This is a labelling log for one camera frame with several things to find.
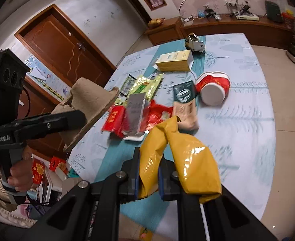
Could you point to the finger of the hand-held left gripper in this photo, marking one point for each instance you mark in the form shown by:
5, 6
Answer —
62, 121

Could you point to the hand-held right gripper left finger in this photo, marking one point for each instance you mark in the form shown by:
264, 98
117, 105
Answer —
137, 180

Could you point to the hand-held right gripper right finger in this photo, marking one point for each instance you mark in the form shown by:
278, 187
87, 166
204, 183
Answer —
161, 183

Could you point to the yellow plastic mailer bag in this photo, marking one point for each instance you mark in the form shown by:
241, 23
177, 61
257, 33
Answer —
192, 165

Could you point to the grey pulp egg carton piece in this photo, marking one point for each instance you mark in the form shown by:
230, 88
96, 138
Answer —
92, 95

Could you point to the yellow-green foil packet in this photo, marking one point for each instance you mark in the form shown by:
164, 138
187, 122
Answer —
155, 86
142, 84

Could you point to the person's left hand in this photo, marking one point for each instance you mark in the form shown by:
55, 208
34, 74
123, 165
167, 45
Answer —
24, 173

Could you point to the brown wooden door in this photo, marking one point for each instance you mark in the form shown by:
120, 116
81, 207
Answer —
42, 105
59, 45

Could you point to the red cardboard packet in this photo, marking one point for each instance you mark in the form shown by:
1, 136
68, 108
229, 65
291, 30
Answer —
113, 119

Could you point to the red printed bag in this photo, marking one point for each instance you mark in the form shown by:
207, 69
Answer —
39, 172

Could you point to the silver grey carton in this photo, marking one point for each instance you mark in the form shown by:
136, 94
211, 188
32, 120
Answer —
136, 110

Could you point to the red foil wrapper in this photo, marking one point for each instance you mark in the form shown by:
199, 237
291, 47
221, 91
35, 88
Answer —
160, 113

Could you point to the tree print tablecloth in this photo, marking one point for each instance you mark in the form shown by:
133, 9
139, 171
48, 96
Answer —
238, 130

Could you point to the dark green round-logo packet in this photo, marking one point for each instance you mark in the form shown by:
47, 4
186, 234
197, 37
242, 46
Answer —
185, 93

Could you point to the red and white paper cup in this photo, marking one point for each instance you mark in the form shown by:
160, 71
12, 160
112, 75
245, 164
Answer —
212, 81

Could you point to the yellow cardboard box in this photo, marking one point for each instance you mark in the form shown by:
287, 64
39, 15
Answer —
174, 61

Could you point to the small wooden cabinet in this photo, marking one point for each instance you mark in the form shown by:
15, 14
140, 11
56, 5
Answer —
162, 34

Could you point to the fruit bowl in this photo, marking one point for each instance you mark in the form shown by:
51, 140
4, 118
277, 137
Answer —
156, 22

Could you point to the crumpled white carton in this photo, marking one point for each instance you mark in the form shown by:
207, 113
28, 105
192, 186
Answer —
195, 45

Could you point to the long wooden cabinet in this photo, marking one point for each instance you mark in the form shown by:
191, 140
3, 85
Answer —
238, 30

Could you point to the small blue object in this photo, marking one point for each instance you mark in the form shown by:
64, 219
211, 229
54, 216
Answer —
201, 13

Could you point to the black gadgets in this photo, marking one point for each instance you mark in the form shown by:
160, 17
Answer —
212, 13

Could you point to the flat white device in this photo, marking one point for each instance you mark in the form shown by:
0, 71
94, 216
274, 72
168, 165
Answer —
248, 17

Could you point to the white power strip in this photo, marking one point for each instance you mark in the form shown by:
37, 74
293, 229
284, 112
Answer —
234, 3

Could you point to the black appliance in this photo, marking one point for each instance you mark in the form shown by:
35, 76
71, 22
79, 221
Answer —
273, 11

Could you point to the orange plastic basket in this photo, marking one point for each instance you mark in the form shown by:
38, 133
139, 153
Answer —
288, 20

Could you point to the wall poster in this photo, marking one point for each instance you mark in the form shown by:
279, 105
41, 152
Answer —
49, 80

